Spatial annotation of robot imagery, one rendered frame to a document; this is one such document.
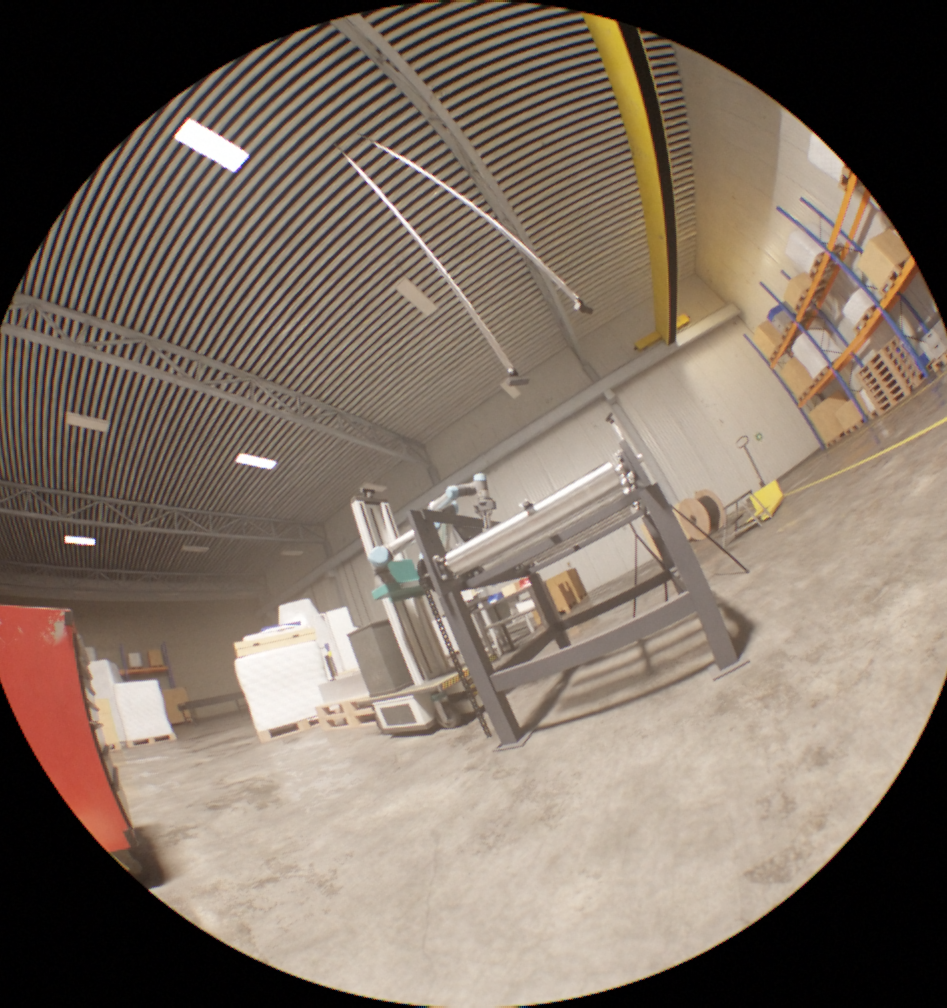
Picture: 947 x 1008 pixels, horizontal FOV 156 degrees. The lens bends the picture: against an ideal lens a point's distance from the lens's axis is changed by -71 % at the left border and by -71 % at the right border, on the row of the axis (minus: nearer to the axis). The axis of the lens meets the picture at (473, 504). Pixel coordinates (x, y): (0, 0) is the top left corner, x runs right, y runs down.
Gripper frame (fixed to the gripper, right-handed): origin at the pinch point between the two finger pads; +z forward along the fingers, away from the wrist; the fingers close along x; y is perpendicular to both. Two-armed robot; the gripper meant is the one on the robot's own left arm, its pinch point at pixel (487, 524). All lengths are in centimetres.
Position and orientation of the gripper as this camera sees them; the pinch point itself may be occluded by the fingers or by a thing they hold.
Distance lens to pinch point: 208.6
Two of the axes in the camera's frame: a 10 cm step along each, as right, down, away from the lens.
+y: -4.8, -1.5, -8.6
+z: 1.5, 9.6, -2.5
